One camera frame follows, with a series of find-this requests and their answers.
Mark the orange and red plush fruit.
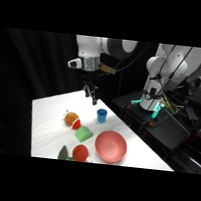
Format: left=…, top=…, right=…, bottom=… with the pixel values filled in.
left=62, top=110, right=84, bottom=132

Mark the blue plastic cup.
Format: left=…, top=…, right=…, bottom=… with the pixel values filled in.
left=95, top=107, right=109, bottom=125

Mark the white grey wrist camera box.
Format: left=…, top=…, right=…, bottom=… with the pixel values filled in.
left=67, top=56, right=84, bottom=70

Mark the green status light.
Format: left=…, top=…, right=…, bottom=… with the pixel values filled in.
left=148, top=101, right=163, bottom=122

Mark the pink plastic bowl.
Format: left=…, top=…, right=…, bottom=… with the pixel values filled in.
left=92, top=128, right=130, bottom=166

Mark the yellow cable bundle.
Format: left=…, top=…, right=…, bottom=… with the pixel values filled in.
left=159, top=99, right=182, bottom=117

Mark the green folded cloth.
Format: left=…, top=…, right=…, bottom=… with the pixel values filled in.
left=73, top=125, right=96, bottom=145

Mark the red plush fruit with leaf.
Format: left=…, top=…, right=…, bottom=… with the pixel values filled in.
left=56, top=141, right=95, bottom=164

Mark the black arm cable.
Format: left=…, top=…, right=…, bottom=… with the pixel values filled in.
left=113, top=39, right=153, bottom=78

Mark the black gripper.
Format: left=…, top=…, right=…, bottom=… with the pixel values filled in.
left=78, top=68, right=103, bottom=107

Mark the black curtain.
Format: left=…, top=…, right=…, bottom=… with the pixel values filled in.
left=0, top=27, right=160, bottom=170

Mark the black robot stand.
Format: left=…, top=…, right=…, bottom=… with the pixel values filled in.
left=106, top=87, right=196, bottom=153

